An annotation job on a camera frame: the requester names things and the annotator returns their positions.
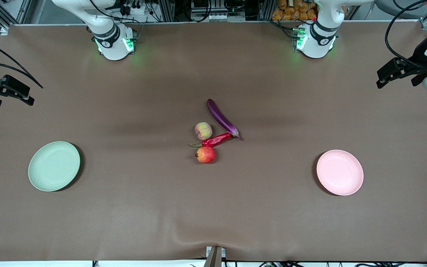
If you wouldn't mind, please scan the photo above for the purple eggplant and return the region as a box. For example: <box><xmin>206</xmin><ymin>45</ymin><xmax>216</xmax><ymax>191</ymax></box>
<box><xmin>207</xmin><ymin>99</ymin><xmax>244</xmax><ymax>141</ymax></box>

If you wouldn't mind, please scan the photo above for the red chili pepper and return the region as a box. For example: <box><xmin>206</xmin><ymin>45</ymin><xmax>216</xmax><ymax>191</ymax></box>
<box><xmin>190</xmin><ymin>132</ymin><xmax>232</xmax><ymax>148</ymax></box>

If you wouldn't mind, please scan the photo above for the green pink peach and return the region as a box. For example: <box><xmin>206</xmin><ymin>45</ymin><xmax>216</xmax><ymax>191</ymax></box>
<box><xmin>195</xmin><ymin>122</ymin><xmax>213</xmax><ymax>140</ymax></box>

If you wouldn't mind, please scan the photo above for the red apple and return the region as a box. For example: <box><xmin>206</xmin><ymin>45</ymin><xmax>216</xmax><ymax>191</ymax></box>
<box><xmin>195</xmin><ymin>146</ymin><xmax>216</xmax><ymax>164</ymax></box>

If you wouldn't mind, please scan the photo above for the grey chair seat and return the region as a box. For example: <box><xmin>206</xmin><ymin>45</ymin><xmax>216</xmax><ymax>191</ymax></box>
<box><xmin>375</xmin><ymin>0</ymin><xmax>421</xmax><ymax>19</ymax></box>

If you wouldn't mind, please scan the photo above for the light green plate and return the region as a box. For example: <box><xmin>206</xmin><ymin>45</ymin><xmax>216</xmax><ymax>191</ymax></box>
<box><xmin>28</xmin><ymin>141</ymin><xmax>81</xmax><ymax>192</ymax></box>

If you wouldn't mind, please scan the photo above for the pink plate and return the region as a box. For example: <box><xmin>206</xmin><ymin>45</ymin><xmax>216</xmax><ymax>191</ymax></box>
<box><xmin>316</xmin><ymin>149</ymin><xmax>364</xmax><ymax>196</ymax></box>

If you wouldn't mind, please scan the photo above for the bag of orange items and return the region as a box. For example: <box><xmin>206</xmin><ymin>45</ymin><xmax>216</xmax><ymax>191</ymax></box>
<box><xmin>272</xmin><ymin>0</ymin><xmax>317</xmax><ymax>21</ymax></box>

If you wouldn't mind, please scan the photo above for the white power strip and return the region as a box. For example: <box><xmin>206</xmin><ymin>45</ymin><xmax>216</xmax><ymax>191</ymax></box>
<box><xmin>119</xmin><ymin>4</ymin><xmax>148</xmax><ymax>16</ymax></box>

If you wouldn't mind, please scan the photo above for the white terminal block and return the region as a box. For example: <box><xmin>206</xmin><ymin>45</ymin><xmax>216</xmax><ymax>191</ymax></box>
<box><xmin>207</xmin><ymin>13</ymin><xmax>237</xmax><ymax>22</ymax></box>

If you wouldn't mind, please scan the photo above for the brown table cloth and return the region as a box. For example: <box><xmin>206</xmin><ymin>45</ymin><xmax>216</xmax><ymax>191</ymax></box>
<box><xmin>0</xmin><ymin>21</ymin><xmax>427</xmax><ymax>262</ymax></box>

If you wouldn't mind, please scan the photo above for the grey table edge clamp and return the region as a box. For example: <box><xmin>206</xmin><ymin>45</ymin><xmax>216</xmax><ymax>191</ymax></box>
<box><xmin>203</xmin><ymin>246</ymin><xmax>226</xmax><ymax>267</ymax></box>

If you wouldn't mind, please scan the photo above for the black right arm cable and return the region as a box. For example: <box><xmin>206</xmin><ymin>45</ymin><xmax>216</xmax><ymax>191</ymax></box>
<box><xmin>0</xmin><ymin>34</ymin><xmax>44</xmax><ymax>89</ymax></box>

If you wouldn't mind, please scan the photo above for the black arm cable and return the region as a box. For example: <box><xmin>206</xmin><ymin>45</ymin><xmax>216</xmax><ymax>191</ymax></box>
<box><xmin>385</xmin><ymin>0</ymin><xmax>427</xmax><ymax>70</ymax></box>
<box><xmin>0</xmin><ymin>34</ymin><xmax>44</xmax><ymax>89</ymax></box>

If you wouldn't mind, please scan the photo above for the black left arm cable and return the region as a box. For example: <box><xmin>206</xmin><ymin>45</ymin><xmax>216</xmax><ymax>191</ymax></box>
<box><xmin>385</xmin><ymin>0</ymin><xmax>427</xmax><ymax>70</ymax></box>

